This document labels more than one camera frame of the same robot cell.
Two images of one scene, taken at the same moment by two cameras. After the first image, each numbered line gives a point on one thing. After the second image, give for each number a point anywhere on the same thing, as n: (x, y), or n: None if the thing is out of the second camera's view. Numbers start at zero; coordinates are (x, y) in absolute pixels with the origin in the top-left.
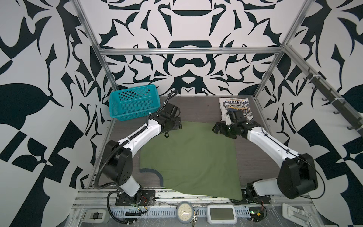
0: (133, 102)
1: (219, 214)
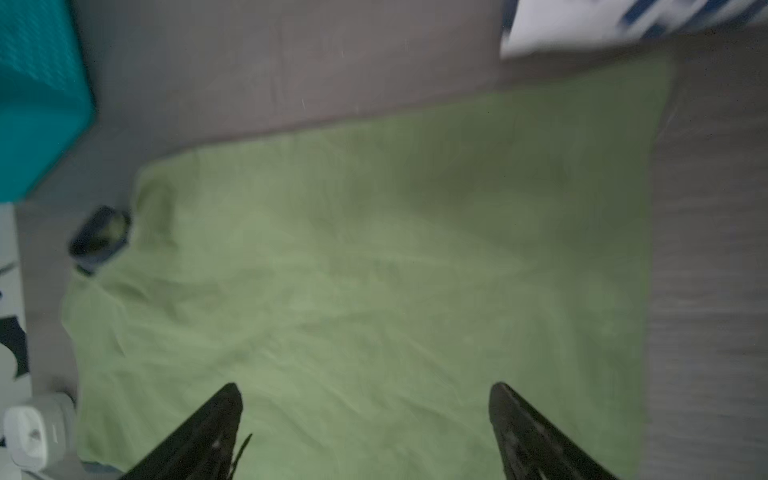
0: (47, 96)
1: None
